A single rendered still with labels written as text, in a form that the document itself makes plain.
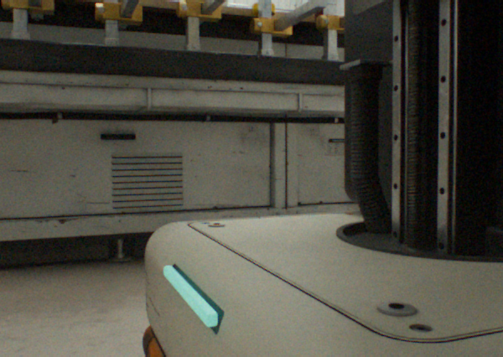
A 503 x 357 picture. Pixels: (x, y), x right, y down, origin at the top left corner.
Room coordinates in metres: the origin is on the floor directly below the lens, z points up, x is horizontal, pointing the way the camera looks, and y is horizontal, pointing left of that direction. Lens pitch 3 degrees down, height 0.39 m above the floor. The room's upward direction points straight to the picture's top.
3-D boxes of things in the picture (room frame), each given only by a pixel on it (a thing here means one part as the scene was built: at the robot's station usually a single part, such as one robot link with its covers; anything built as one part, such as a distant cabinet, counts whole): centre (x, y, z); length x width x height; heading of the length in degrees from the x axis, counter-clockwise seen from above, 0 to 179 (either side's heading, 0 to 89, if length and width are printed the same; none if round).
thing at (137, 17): (1.50, 0.38, 0.80); 0.14 x 0.06 x 0.05; 111
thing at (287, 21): (1.60, -0.14, 0.80); 0.43 x 0.03 x 0.04; 21
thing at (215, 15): (1.59, 0.15, 0.83); 0.14 x 0.06 x 0.05; 111
